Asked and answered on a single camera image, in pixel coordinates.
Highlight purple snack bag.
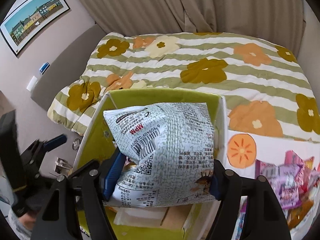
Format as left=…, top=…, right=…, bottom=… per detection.
left=255, top=160, right=302, bottom=210

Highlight white green text snack bag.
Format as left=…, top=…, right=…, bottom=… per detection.
left=103, top=102, right=214, bottom=207

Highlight translucent pink cake packet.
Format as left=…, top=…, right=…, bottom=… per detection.
left=113, top=207, right=168, bottom=228

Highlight person's left hand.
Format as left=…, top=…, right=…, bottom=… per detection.
left=18, top=211, right=37, bottom=231

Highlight pink snack bag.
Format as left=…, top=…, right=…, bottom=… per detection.
left=285, top=150, right=315, bottom=199

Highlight green cardboard box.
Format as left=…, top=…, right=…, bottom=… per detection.
left=72, top=87, right=230, bottom=240

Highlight persimmon print tablecloth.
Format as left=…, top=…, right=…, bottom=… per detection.
left=215, top=131, right=319, bottom=239

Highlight grey headboard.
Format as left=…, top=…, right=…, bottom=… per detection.
left=30, top=24, right=106, bottom=111

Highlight blue white item on headboard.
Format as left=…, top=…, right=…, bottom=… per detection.
left=39, top=62, right=50, bottom=75

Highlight floral striped quilt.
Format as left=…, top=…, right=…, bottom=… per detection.
left=47, top=33, right=319, bottom=142

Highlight framed houses picture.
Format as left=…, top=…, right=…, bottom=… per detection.
left=1, top=0, right=70, bottom=56

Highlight beige curtain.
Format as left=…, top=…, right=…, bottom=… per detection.
left=80, top=0, right=305, bottom=55

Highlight white wall switch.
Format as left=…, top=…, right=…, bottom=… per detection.
left=26, top=76, right=38, bottom=92

